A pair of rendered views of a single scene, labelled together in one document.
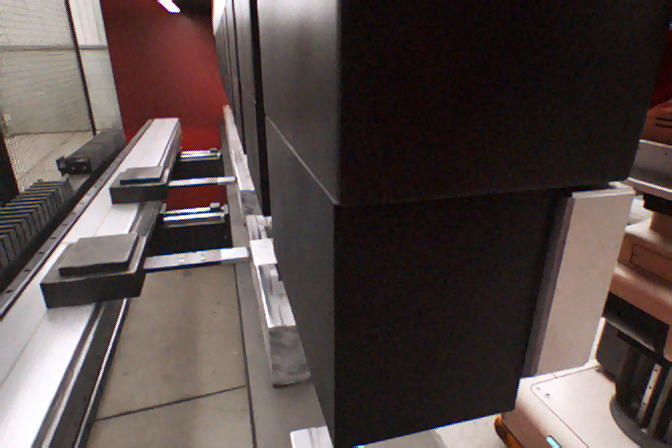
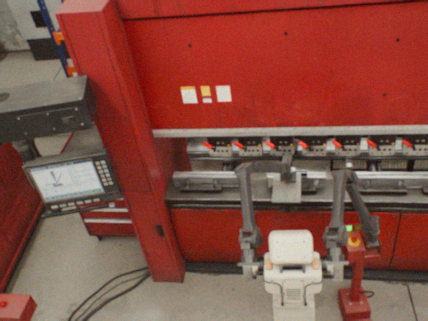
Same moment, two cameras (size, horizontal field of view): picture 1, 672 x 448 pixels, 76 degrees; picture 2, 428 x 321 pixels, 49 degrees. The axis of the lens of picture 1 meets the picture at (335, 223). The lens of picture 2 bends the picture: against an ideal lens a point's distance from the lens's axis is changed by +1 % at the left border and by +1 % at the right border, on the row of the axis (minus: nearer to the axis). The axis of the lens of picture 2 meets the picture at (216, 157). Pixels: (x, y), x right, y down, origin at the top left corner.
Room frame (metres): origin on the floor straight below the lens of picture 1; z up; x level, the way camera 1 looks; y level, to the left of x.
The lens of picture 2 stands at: (1.30, -2.13, 3.17)
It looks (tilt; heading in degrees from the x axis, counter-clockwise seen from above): 40 degrees down; 119
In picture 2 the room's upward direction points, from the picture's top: 10 degrees counter-clockwise
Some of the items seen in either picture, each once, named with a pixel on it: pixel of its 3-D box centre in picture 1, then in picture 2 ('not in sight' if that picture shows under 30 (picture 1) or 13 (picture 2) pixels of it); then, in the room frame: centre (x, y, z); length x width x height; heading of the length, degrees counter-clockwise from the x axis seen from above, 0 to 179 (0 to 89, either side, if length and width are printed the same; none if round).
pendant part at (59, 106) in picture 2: not in sight; (64, 155); (-0.52, -0.65, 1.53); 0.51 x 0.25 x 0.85; 29
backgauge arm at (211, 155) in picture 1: (146, 167); not in sight; (1.79, 0.81, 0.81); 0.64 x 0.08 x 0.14; 105
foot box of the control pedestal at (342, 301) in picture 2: not in sight; (355, 307); (1.13, -0.19, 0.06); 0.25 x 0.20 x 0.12; 116
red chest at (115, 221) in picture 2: not in sight; (112, 186); (-0.96, 0.04, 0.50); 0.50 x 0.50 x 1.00; 15
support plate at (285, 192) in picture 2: not in sight; (286, 187); (0.62, -0.05, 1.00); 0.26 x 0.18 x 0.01; 105
